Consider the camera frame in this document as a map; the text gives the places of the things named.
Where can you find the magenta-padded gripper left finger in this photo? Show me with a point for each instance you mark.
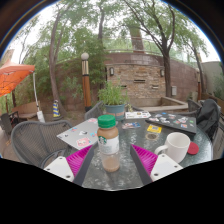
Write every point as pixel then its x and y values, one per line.
pixel 61 166

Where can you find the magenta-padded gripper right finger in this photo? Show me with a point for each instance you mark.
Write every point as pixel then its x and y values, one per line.
pixel 163 166

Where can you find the green-capped coffee drink bottle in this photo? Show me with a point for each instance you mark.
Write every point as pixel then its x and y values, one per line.
pixel 108 143

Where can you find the white ceramic mug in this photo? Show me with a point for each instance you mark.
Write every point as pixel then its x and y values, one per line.
pixel 176 145

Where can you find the dark round coaster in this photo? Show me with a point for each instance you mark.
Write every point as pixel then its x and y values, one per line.
pixel 152 136

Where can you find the flat round red coaster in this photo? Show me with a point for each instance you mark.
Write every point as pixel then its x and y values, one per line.
pixel 194 148

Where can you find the yellow card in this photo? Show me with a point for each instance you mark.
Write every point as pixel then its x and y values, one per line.
pixel 154 128

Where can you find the black laptop with stickers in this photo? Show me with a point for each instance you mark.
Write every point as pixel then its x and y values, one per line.
pixel 173 121

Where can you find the blue sticker card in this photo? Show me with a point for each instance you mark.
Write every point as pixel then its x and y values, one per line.
pixel 131 125

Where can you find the white umbrella pole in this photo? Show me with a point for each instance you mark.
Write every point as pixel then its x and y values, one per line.
pixel 40 116

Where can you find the blue and yellow striped cone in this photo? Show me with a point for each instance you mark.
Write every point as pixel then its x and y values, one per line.
pixel 56 110

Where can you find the white sticker sheet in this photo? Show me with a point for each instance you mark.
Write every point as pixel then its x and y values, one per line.
pixel 137 115

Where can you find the wooden bench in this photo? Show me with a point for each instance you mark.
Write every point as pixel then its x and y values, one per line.
pixel 28 110

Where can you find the black jacket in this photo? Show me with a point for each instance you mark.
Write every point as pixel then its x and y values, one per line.
pixel 208 116

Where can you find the dark patio chair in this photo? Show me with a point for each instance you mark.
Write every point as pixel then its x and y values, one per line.
pixel 7 123

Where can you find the green plant in blue pot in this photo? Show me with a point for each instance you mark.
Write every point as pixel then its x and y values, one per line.
pixel 113 96

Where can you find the slender leaning tree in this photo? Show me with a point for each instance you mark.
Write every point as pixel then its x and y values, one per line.
pixel 52 76

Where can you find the large forked-trunk tree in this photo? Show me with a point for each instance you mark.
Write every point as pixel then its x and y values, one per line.
pixel 166 70

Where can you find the orange patio umbrella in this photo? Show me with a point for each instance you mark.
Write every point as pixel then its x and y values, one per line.
pixel 13 78

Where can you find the grey wall utility box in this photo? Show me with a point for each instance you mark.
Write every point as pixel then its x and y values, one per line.
pixel 174 90

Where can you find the black wall lantern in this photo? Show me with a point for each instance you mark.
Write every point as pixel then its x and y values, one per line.
pixel 162 72
pixel 112 71

